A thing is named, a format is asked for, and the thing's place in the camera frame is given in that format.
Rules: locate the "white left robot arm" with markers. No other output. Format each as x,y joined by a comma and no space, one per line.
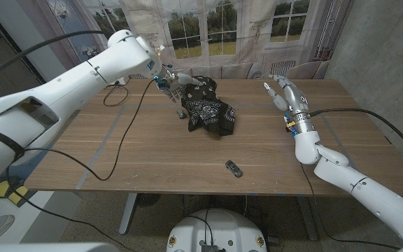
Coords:
65,91

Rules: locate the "yellow black floor object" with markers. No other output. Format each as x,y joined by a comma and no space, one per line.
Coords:
0,189

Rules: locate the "grey power adapter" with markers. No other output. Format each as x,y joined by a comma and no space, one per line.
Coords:
273,240

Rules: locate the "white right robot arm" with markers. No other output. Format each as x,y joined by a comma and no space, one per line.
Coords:
362,189

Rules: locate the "printed window backdrop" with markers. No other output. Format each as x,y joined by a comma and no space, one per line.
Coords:
222,35

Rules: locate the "black round floor object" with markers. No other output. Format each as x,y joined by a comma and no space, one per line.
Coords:
148,199

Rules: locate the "grey table leg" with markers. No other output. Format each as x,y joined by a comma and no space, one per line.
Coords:
306,217

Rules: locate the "black paisley bandana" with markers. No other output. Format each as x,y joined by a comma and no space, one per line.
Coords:
208,112

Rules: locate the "small black remote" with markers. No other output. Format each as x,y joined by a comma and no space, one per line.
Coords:
234,168

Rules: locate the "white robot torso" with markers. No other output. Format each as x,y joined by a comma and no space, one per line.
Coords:
216,232

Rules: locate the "white table leg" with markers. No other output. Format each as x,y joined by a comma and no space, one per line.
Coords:
127,213

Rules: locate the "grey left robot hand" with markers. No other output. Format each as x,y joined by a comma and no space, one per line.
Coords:
177,82

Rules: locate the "white power box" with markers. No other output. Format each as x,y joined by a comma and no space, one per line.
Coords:
124,82

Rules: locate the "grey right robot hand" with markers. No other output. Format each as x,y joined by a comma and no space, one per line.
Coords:
297,101

